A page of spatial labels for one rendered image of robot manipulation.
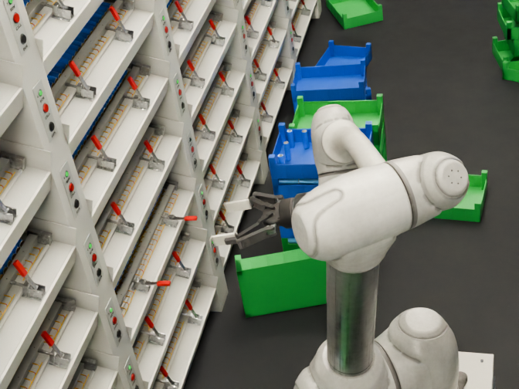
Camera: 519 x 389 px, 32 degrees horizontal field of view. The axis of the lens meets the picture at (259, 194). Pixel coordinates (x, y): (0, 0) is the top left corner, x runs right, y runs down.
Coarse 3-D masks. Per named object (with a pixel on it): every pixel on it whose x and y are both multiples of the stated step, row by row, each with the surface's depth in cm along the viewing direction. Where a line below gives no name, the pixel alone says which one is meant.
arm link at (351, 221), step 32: (320, 192) 160; (352, 192) 158; (384, 192) 158; (320, 224) 157; (352, 224) 157; (384, 224) 158; (320, 256) 160; (352, 256) 161; (384, 256) 168; (352, 288) 172; (352, 320) 181; (320, 352) 202; (352, 352) 189; (384, 352) 207; (320, 384) 200; (352, 384) 196; (384, 384) 201
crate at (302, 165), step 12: (300, 132) 296; (372, 132) 290; (276, 144) 290; (300, 144) 297; (276, 156) 290; (300, 156) 291; (312, 156) 291; (276, 168) 282; (288, 168) 281; (300, 168) 280; (312, 168) 279
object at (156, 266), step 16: (176, 176) 266; (176, 192) 267; (192, 192) 268; (176, 208) 262; (160, 240) 251; (176, 240) 257; (160, 256) 246; (144, 272) 240; (160, 272) 242; (144, 304) 232; (128, 320) 227
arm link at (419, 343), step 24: (408, 312) 209; (432, 312) 209; (384, 336) 211; (408, 336) 204; (432, 336) 204; (408, 360) 204; (432, 360) 204; (456, 360) 210; (408, 384) 205; (432, 384) 208; (456, 384) 215
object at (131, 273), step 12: (168, 192) 263; (156, 216) 254; (156, 228) 253; (144, 240) 246; (156, 240) 249; (144, 252) 244; (132, 264) 239; (132, 276) 235; (120, 288) 232; (120, 300) 228
